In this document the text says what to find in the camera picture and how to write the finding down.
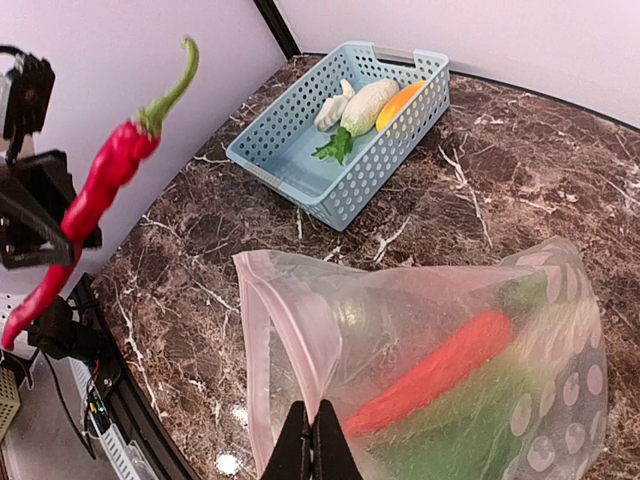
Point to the green bok choy toy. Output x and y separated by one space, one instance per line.
477 430

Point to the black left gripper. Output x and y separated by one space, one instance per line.
36 192

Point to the green leafy vegetable toy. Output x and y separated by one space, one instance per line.
339 146

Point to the light blue plastic basket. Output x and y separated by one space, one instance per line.
277 147

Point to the orange carrot toy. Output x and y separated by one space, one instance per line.
478 341

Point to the white garlic toy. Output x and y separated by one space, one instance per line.
333 107

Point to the black left corner post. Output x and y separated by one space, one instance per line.
278 27

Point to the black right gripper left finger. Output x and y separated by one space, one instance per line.
291 456

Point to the clear zip top bag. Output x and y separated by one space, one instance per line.
317 330

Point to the red chili pepper toy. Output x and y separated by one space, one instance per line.
113 167

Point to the black front table rail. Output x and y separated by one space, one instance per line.
124 400

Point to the white napa cabbage toy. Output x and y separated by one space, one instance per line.
362 111

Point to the white slotted cable duct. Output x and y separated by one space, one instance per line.
126 458

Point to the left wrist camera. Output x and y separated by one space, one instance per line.
25 94

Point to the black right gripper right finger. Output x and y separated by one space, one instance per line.
332 457

